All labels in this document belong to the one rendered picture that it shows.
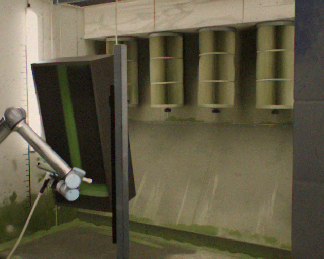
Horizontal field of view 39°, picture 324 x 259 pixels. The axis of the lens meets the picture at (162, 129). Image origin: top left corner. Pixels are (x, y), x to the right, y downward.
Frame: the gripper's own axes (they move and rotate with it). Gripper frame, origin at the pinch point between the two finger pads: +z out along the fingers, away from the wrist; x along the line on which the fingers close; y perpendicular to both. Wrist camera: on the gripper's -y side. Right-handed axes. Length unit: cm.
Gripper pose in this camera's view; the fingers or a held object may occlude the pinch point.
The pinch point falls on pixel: (50, 171)
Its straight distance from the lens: 343.8
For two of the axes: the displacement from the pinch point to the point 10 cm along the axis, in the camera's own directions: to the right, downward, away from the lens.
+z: -6.2, -3.2, 7.2
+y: -4.5, 8.9, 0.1
